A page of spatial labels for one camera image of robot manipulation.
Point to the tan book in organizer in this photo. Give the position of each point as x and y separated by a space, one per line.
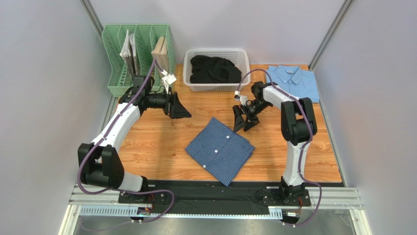
160 52

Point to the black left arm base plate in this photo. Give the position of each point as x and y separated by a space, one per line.
149 198

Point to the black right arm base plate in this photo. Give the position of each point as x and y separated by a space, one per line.
277 197

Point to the green plastic file organizer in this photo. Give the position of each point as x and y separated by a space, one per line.
146 37

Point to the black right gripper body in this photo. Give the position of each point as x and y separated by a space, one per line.
246 112

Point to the white papers in organizer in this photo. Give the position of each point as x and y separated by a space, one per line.
129 54

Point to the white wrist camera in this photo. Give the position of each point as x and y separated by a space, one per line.
241 98
167 80

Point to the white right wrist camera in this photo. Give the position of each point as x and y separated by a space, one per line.
241 98

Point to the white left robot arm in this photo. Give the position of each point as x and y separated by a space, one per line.
99 162

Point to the blue checked long sleeve shirt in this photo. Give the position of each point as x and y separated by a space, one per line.
220 151

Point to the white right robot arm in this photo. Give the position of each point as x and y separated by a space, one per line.
298 126

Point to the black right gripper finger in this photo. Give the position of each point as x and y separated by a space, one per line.
250 123
239 121

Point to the black garment in basket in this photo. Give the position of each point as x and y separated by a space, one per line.
214 70

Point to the folded light blue shirt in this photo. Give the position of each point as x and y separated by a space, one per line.
295 81

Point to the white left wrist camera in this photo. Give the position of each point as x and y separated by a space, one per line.
167 80

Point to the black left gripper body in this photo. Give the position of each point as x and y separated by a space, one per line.
168 106

